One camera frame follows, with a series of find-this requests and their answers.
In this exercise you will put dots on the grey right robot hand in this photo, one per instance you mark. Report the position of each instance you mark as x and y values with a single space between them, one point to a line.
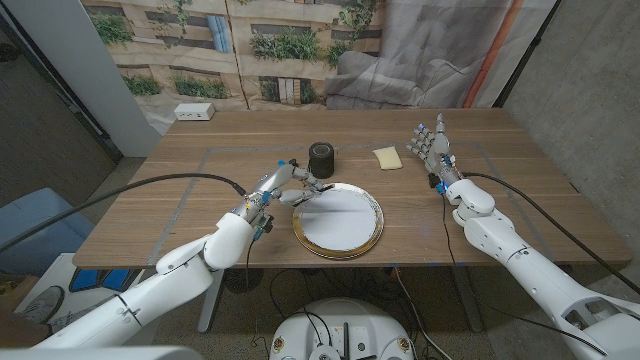
440 150

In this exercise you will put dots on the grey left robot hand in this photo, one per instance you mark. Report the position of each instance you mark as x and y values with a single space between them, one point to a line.
275 182

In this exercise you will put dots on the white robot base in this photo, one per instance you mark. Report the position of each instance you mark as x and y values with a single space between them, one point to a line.
345 315

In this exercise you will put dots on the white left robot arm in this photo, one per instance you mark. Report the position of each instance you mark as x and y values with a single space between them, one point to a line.
180 272

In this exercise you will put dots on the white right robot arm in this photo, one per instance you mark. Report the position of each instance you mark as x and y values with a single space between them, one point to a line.
530 270

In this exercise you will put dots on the black cylindrical speaker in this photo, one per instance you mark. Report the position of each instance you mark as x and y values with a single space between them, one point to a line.
321 160

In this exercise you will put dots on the pale yellow sponge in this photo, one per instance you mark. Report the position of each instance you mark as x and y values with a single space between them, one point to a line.
387 158

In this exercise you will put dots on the white plate gold rim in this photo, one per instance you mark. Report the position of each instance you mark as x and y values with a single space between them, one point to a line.
340 225

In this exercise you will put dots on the blue and black clip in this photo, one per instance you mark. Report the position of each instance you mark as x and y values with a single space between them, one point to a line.
293 162

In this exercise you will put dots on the printed fabric backdrop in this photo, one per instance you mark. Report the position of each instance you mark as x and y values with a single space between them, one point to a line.
425 60

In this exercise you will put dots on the black round floor fan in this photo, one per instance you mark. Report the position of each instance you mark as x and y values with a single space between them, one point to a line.
243 280

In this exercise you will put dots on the white power strip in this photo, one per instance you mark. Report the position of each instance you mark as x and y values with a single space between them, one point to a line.
194 111

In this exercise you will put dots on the black backdrop stand pole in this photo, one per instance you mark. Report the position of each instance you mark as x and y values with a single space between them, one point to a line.
525 57

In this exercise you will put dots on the metal table leg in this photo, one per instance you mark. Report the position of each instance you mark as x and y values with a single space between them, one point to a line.
210 305
467 300

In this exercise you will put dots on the blue foot pedal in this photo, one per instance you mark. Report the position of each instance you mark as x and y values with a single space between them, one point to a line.
117 279
85 280

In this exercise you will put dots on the blue upholstered chair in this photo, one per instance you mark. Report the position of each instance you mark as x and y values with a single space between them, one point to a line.
35 225

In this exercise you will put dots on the white robot torso edge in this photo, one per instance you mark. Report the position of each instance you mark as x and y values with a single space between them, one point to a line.
100 354

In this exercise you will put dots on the grey sneaker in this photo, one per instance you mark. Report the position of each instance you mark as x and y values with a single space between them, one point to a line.
70 320
42 305

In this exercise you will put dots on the person brown trouser leg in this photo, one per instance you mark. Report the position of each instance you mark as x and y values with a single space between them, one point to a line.
22 331

